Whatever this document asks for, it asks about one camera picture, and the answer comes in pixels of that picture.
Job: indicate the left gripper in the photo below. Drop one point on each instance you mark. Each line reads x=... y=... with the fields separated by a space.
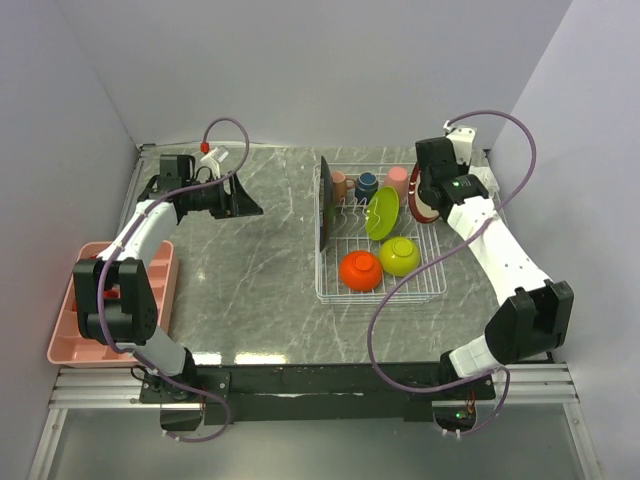
x=240 y=204

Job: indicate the brown rimmed round plate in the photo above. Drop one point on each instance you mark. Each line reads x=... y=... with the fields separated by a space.
x=420 y=211

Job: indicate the pink plastic cup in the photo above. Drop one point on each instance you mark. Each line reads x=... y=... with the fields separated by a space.
x=398 y=178

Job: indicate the green plate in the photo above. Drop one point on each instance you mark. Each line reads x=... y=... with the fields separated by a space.
x=382 y=213

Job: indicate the dark blue ceramic mug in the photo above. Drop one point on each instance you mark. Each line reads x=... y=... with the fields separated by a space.
x=365 y=187

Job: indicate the green bowl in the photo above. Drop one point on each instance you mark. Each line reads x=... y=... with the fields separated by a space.
x=399 y=256

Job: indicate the black floral square plate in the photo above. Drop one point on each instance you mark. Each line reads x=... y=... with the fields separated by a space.
x=327 y=204

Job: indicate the pink ceramic mug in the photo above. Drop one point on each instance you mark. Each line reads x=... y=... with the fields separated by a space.
x=341 y=185

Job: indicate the orange bowl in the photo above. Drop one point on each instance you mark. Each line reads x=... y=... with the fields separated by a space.
x=360 y=271

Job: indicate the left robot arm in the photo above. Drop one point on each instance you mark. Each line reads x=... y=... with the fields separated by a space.
x=115 y=302

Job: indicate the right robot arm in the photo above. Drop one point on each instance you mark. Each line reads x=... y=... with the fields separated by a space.
x=534 y=311

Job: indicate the white cloth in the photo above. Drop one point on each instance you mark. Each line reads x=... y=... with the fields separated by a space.
x=487 y=178

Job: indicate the black base bar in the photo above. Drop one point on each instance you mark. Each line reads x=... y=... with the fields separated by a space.
x=289 y=392

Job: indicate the pink compartment tray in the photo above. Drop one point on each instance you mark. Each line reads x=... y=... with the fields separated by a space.
x=68 y=348

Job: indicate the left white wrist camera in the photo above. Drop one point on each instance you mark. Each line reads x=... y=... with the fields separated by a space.
x=213 y=161

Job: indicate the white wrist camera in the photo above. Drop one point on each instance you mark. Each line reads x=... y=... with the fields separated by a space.
x=462 y=138
x=213 y=161

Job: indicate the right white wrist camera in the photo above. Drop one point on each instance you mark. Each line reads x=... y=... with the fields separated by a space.
x=462 y=138

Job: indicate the white wire dish rack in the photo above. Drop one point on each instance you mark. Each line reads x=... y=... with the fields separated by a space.
x=347 y=233

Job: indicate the aluminium frame rail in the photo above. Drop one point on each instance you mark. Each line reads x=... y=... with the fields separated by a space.
x=112 y=389

